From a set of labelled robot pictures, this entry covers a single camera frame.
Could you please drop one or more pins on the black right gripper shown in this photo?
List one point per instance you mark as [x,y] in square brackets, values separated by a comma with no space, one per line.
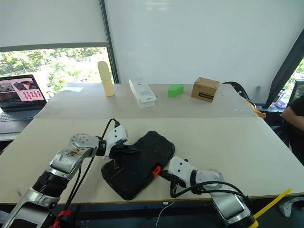
[165,175]

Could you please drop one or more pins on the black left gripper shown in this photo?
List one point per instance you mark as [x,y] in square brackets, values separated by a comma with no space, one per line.
[120,152]

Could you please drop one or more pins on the black plastic tool case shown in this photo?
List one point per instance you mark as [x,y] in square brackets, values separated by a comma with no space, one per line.
[142,166]

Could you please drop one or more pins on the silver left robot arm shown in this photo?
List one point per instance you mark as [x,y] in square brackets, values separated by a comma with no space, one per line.
[69,154]

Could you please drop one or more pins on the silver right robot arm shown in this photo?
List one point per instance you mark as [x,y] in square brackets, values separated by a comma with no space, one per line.
[228,204]

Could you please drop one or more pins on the long white carton box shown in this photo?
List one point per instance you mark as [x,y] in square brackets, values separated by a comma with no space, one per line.
[143,93]

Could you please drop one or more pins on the tall beige plastic bottle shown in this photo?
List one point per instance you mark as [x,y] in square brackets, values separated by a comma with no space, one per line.
[107,80]

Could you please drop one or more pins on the green plastic block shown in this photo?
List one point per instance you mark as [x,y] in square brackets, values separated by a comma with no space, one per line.
[175,90]

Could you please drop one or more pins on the brown cardboard box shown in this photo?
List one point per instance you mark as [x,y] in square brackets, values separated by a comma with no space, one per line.
[205,89]

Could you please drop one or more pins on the red tape strip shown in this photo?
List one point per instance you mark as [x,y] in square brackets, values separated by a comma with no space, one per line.
[59,219]

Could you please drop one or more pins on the yellow plastic strip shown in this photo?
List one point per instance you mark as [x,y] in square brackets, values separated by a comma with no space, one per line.
[273,203]

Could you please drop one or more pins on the orange plastic object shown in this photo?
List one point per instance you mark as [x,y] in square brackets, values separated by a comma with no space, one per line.
[259,111]

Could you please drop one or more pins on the black curved chair back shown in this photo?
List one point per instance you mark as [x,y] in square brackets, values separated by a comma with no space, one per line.
[240,89]

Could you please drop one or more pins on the open laptop computer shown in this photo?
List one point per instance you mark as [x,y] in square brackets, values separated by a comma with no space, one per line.
[21,90]

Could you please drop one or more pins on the white crumpled object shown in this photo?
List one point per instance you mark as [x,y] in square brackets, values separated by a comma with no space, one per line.
[292,206]

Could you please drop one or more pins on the person in black shirt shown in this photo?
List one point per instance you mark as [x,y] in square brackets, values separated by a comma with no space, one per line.
[294,133]

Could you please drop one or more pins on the purple white package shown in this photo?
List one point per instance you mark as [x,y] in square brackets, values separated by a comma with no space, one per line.
[281,104]

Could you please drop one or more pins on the white roller blind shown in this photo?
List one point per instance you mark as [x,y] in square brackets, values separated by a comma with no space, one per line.
[47,21]

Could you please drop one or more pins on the black diagonal beam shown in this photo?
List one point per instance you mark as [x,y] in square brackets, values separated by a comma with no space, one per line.
[285,73]

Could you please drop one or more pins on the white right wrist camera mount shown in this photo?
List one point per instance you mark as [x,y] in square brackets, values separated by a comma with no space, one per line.
[180,168]

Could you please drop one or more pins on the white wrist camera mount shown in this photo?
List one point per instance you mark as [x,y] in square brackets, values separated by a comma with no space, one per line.
[116,135]
[180,168]

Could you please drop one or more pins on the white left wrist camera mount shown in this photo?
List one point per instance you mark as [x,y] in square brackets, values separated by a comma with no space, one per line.
[116,135]

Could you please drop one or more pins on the black metal table frame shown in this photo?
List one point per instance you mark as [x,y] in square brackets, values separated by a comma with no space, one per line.
[118,211]

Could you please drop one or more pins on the black window frame post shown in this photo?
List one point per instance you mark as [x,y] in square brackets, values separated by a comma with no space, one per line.
[109,40]

